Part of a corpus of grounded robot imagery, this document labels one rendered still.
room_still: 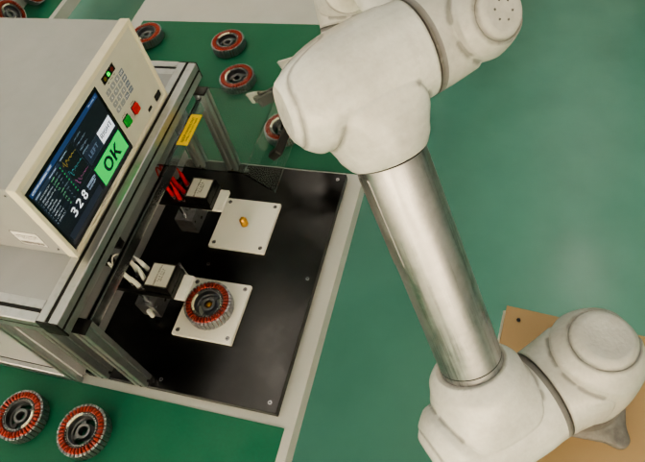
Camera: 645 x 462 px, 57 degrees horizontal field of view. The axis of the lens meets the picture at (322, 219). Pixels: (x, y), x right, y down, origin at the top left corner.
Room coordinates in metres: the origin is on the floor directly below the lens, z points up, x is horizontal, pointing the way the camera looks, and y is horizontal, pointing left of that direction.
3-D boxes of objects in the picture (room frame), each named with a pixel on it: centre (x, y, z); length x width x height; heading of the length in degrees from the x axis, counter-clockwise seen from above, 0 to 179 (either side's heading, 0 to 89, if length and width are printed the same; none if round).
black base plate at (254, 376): (0.84, 0.26, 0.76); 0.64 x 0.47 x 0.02; 152
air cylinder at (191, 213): (1.01, 0.32, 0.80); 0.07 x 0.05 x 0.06; 152
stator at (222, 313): (0.73, 0.31, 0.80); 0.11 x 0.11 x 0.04
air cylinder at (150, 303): (0.80, 0.43, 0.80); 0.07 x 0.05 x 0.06; 152
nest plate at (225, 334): (0.73, 0.31, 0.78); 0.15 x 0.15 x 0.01; 62
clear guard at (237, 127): (1.01, 0.17, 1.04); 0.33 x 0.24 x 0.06; 62
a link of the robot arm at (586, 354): (0.31, -0.36, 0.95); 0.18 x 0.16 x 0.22; 104
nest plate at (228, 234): (0.94, 0.19, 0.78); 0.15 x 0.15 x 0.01; 62
